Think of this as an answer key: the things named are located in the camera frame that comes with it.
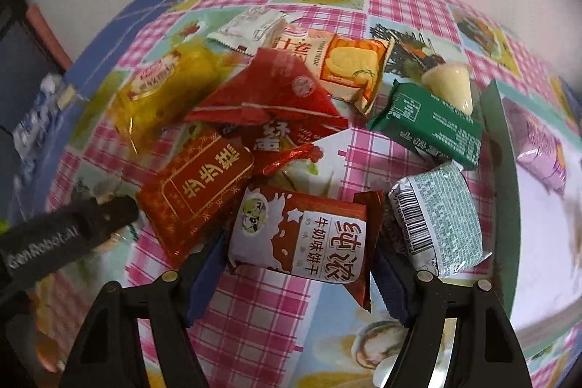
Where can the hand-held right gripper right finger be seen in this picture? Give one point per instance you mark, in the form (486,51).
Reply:
(389,279)

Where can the red triangular snack packet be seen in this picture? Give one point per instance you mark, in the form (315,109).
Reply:
(273,92)

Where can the reddish board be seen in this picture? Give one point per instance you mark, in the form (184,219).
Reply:
(47,35)

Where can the green snack packet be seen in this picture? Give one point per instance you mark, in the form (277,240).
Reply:
(432,124)

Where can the orange cake snack packet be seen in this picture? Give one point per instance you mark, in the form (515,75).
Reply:
(345,65)

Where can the checked fruit-print tablecloth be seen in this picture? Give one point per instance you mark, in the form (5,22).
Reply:
(282,324)

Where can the yellow snack packet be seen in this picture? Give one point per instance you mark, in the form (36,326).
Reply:
(172,88)

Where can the teal and white snack packet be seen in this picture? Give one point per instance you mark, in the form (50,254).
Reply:
(441,220)

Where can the purple snack packet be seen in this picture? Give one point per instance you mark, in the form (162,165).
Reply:
(541,160)

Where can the shiny red snack packet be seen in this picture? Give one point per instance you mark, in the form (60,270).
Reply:
(277,145)

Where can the brown milk biscuit packet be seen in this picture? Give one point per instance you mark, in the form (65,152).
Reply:
(300,233)

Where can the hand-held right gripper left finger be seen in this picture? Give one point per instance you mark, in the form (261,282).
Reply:
(204,279)

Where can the cream jelly cup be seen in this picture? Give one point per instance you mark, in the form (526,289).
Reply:
(450,85)

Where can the red-orange rectangular snack packet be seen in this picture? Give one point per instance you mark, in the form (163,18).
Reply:
(195,192)

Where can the white box with green rim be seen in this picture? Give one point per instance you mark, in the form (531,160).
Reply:
(536,256)

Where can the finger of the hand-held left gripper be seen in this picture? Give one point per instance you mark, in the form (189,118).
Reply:
(111,213)

